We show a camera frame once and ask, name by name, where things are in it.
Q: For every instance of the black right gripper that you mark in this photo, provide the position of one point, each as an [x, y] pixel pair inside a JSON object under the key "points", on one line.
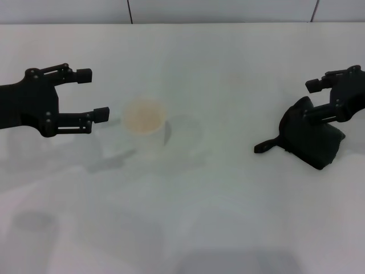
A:
{"points": [[350, 95]]}

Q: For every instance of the white paper cup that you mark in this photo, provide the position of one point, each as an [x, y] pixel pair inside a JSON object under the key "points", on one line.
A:
{"points": [[145, 117]]}

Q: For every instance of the dark blue rag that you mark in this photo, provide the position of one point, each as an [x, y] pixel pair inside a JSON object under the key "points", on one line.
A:
{"points": [[310, 142]]}

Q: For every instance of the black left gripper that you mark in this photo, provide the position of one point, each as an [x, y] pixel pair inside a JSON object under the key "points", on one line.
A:
{"points": [[27, 105]]}

